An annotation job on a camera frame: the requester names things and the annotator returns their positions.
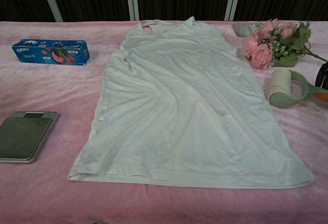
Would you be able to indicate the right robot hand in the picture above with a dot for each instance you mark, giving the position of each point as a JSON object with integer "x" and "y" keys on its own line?
{"x": 322, "y": 78}

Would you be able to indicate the green lint roller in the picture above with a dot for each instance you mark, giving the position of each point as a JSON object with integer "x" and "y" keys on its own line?
{"x": 280, "y": 83}

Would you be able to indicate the pink artificial flower bouquet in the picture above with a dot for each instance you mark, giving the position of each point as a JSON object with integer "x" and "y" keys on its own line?
{"x": 261, "y": 52}

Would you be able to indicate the silver pill blister pack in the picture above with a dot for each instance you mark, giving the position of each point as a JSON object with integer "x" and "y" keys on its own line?
{"x": 243, "y": 30}

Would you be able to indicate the white tank top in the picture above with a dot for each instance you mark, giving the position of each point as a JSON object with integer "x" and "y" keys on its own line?
{"x": 179, "y": 106}

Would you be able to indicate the blue Oreo cookie box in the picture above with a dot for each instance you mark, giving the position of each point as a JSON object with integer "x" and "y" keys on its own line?
{"x": 51, "y": 52}

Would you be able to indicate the pink fuzzy table cloth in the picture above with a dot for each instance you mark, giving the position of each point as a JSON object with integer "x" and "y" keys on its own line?
{"x": 77, "y": 203}

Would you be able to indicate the silver digital kitchen scale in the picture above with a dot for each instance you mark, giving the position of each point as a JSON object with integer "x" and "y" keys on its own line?
{"x": 24, "y": 139}

